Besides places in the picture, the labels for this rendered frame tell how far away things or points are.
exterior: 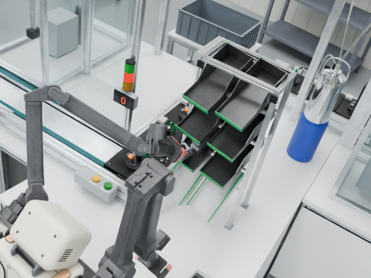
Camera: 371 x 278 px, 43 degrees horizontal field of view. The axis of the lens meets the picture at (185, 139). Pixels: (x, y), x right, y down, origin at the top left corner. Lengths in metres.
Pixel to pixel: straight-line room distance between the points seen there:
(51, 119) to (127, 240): 1.30
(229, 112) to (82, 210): 0.86
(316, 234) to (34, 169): 1.59
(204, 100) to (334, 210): 1.07
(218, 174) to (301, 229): 0.85
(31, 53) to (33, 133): 1.60
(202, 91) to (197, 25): 2.23
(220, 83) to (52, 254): 0.91
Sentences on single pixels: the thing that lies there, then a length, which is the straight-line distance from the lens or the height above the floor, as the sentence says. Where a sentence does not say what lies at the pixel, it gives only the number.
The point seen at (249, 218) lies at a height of 0.86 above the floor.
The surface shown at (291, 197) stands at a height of 0.86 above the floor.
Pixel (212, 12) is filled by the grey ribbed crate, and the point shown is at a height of 0.74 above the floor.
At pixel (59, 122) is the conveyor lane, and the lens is 2.62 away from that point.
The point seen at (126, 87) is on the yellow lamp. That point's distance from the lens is 2.28.
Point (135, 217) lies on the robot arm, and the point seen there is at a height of 1.50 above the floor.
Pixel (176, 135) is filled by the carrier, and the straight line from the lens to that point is 2.50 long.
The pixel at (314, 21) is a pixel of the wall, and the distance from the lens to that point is 6.13.
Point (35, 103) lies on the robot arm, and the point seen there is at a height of 1.54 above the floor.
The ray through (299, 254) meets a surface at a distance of 2.87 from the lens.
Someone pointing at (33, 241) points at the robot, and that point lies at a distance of 1.57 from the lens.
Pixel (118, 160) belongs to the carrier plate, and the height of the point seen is 0.97.
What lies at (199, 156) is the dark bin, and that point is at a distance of 2.06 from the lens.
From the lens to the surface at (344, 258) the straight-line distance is 2.76.
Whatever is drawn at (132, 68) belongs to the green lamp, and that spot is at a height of 1.39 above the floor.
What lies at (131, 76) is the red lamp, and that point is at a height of 1.35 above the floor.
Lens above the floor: 2.59
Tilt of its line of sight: 40 degrees down
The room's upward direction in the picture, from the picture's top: 13 degrees clockwise
